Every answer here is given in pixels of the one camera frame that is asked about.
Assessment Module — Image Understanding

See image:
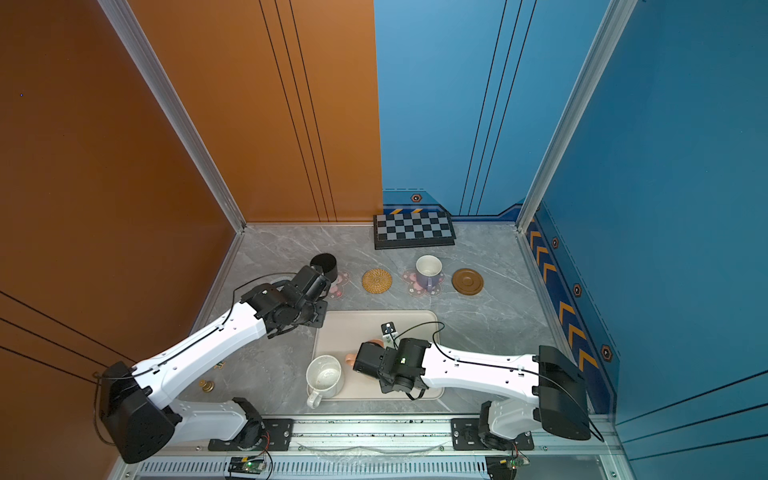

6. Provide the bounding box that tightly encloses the cream serving tray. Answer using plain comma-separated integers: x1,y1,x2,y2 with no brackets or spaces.
312,310,438,402

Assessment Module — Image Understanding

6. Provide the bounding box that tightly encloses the brown wooden coaster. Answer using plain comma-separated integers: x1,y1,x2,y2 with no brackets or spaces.
451,268,484,296

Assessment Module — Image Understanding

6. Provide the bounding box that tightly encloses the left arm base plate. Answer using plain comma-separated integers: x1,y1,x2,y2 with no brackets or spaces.
207,418,294,453

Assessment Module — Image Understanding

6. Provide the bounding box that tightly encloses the aluminium front rail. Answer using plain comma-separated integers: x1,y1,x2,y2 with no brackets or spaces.
119,412,625,458

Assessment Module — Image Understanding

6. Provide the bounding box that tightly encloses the orange pink mug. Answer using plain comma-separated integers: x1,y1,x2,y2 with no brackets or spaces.
344,338,385,367

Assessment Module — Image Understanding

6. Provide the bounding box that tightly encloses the small brass bell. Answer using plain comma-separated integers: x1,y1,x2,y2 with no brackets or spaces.
199,380,215,393

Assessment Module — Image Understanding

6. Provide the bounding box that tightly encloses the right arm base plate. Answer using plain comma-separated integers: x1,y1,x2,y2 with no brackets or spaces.
450,418,535,451

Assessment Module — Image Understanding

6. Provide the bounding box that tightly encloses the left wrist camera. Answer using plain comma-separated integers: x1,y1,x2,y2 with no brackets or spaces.
291,266,332,301

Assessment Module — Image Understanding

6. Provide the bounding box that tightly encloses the pink flower coaster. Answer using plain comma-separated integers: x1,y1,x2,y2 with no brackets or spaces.
401,269,445,297
328,272,349,299

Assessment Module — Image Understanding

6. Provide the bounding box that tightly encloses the lavender mug white inside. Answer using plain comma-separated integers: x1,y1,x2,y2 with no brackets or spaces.
415,255,443,292

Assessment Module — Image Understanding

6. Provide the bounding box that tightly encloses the right small circuit board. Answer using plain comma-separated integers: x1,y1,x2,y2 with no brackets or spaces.
485,456,530,480

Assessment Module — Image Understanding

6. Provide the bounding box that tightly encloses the black mug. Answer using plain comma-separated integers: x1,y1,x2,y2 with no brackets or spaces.
310,253,338,283

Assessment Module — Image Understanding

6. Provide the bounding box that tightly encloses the folded checkerboard box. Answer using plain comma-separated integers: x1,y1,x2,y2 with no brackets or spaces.
373,210,456,250

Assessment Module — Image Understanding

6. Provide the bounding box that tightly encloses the woven rattan coaster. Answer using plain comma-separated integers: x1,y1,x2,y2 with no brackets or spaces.
361,268,393,294

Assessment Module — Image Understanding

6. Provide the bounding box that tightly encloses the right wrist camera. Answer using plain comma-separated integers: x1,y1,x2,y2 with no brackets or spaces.
381,322,399,349

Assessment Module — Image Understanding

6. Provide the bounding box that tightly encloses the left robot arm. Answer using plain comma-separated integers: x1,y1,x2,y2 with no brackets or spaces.
96,270,332,464

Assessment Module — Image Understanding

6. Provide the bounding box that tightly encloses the green circuit board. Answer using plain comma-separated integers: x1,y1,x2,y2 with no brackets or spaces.
226,456,270,479

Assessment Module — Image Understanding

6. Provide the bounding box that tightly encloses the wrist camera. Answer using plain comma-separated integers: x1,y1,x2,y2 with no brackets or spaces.
381,322,399,349
291,266,332,301

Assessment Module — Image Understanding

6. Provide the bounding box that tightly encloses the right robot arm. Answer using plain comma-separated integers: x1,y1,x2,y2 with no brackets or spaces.
349,338,603,450

